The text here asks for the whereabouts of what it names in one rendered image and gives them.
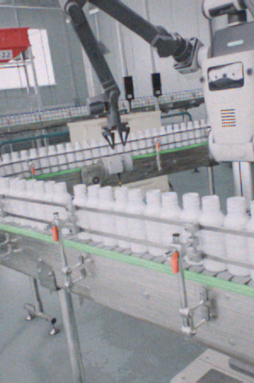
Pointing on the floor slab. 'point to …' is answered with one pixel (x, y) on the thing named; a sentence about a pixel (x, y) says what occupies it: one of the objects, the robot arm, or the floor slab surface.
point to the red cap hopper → (1, 50)
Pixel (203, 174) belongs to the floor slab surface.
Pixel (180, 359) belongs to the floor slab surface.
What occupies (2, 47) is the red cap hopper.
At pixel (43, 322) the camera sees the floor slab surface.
